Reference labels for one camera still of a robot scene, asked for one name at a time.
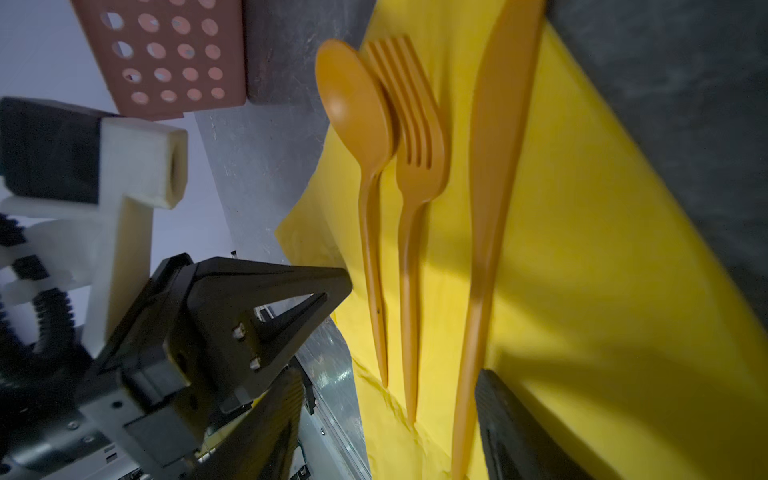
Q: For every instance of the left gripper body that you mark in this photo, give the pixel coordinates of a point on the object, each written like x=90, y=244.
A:
x=166, y=375

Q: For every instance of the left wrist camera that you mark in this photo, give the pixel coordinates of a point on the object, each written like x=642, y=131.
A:
x=90, y=182

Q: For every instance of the pink plastic basket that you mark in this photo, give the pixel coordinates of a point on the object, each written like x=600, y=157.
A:
x=161, y=59

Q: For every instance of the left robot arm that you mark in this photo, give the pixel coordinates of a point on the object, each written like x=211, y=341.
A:
x=22, y=364

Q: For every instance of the yellow plastic spoon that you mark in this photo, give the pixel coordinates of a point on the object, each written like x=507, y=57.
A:
x=356, y=107

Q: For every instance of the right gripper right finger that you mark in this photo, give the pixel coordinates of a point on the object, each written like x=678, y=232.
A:
x=515, y=445

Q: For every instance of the yellow plastic fork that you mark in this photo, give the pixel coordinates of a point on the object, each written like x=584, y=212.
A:
x=422, y=172

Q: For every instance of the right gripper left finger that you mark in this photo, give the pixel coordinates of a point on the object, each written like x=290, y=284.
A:
x=262, y=445

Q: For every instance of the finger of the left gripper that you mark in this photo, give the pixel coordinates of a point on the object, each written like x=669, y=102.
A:
x=255, y=316

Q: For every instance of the yellow plastic knife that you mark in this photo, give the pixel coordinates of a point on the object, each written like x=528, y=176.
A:
x=500, y=107

